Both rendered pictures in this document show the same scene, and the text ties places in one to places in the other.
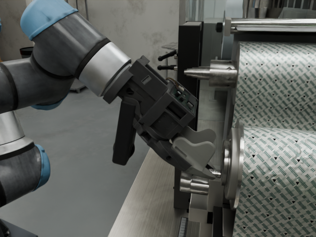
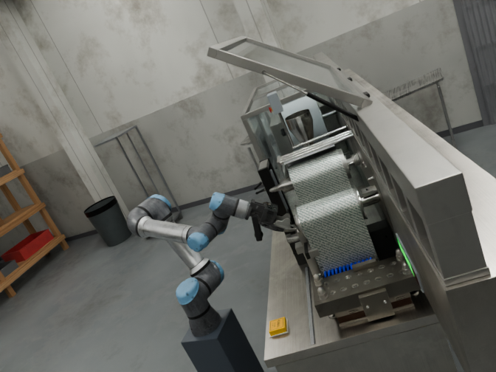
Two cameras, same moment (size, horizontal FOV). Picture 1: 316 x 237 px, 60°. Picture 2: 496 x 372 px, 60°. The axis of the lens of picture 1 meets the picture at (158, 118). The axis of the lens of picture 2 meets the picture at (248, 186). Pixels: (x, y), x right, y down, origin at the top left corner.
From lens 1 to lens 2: 1.33 m
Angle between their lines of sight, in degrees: 6
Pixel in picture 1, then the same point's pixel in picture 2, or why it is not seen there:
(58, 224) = not seen: hidden behind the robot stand
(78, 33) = (229, 201)
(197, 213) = (299, 249)
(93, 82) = (240, 215)
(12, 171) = (207, 275)
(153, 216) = (288, 274)
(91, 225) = (253, 339)
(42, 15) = (217, 201)
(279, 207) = (318, 229)
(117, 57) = (244, 204)
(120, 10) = (177, 122)
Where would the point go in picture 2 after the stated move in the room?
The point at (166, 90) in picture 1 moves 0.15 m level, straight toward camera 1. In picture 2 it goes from (264, 207) to (269, 221)
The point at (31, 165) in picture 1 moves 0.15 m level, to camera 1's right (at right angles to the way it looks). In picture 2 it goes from (214, 269) to (243, 257)
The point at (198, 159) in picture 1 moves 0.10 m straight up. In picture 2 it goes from (286, 225) to (277, 204)
